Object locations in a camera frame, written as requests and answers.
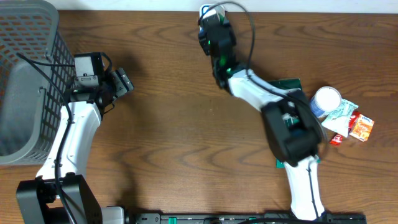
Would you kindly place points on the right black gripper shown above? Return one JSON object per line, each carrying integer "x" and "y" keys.
{"x": 203, "y": 42}

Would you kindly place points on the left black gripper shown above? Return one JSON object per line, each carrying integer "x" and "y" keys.
{"x": 120, "y": 82}

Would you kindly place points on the green white instruction package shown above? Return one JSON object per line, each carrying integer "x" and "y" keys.
{"x": 289, "y": 84}

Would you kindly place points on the white plastic bottle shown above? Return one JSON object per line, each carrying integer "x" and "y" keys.
{"x": 325, "y": 100}

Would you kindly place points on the teal wet wipes pack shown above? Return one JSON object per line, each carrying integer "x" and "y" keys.
{"x": 339, "y": 117}

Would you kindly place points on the red Nescafe stick sachet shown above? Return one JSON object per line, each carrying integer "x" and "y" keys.
{"x": 344, "y": 131}

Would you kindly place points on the orange white small packet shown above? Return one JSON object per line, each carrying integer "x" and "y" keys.
{"x": 362, "y": 128}

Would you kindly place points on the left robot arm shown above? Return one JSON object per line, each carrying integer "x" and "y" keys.
{"x": 59, "y": 193}

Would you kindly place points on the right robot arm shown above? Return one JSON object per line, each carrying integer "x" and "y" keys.
{"x": 241, "y": 82}

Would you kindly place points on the white barcode scanner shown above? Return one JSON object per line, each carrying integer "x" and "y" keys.
{"x": 203, "y": 7}

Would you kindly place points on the grey plastic mesh basket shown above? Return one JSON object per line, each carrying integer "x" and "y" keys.
{"x": 35, "y": 65}

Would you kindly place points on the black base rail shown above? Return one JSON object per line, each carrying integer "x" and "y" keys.
{"x": 269, "y": 217}

